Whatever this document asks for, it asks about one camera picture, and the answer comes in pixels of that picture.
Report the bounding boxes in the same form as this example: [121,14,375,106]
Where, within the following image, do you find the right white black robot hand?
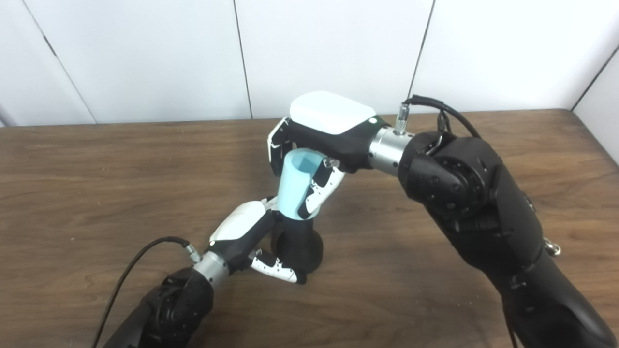
[267,91,390,220]

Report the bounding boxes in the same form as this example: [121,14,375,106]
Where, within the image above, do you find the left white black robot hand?
[209,196,308,285]

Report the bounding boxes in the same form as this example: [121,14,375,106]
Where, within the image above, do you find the black funnel-shaped nozzle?
[271,213,324,274]

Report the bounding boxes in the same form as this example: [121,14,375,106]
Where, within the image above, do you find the light-blue short hose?
[277,149,329,220]

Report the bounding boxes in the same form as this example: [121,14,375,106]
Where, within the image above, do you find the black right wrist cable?
[394,95,482,145]

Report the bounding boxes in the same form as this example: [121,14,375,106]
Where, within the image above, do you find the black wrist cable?
[91,236,202,348]
[394,95,482,145]

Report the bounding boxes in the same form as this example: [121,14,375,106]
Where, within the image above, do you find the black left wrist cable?
[91,236,202,348]

